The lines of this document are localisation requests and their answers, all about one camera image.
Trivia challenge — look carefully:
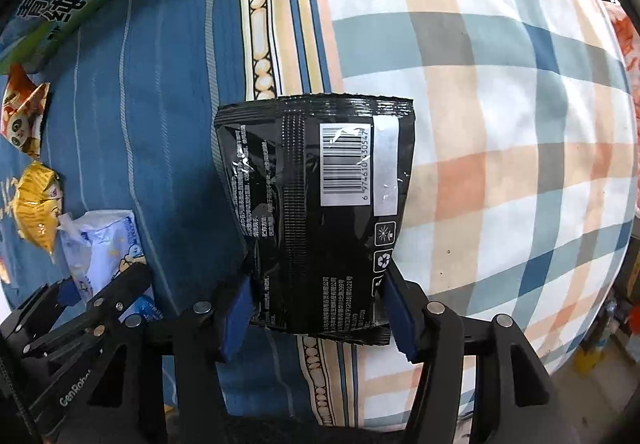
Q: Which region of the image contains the orange panda snack packet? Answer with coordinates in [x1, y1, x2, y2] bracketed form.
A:
[0, 63, 52, 160]

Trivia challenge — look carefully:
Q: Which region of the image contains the cardboard box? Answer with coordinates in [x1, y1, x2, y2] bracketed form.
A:
[618, 234, 640, 305]

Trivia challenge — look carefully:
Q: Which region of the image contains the blue and plaid bed sheet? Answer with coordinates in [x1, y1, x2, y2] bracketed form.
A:
[0, 0, 640, 430]

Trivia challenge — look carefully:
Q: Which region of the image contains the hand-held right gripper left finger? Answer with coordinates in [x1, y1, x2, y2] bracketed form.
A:
[144, 273, 257, 427]

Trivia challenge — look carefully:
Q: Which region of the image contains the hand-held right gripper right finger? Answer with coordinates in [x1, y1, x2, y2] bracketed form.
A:
[383, 262, 557, 425]

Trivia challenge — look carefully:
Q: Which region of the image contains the red printed packet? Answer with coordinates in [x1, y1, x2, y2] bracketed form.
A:
[595, 0, 640, 90]

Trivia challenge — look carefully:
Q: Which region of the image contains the yellow snack packet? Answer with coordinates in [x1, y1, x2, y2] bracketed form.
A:
[12, 160, 65, 256]

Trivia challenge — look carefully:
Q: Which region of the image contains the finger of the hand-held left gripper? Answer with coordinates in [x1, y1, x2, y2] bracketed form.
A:
[25, 263, 154, 365]
[0, 276, 84, 365]

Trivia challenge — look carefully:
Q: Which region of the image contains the black snack packet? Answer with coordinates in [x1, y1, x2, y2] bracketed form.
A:
[214, 93, 416, 347]

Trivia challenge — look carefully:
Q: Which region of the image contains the white and blue snack packet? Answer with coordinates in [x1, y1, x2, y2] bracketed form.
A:
[56, 209, 162, 323]

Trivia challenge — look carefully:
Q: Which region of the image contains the yellow object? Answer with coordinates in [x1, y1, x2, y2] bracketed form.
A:
[573, 347, 603, 375]

